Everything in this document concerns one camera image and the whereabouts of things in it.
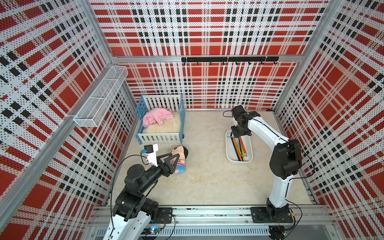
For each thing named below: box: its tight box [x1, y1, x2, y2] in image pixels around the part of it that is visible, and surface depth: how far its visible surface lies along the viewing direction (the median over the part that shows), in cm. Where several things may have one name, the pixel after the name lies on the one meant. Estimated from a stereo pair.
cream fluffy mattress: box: [142, 111, 181, 134], surface depth 101 cm
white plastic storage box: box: [225, 129, 254, 164], surface depth 96 cm
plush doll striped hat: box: [171, 145, 189, 175], surface depth 88 cm
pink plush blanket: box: [142, 107, 174, 127], surface depth 99 cm
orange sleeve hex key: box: [233, 139, 243, 161], surface depth 99 cm
